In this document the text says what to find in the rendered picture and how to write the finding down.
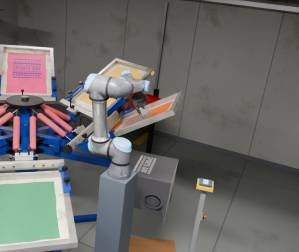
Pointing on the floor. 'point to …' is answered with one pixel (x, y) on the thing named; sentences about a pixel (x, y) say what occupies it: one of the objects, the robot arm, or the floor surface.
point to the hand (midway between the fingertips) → (143, 117)
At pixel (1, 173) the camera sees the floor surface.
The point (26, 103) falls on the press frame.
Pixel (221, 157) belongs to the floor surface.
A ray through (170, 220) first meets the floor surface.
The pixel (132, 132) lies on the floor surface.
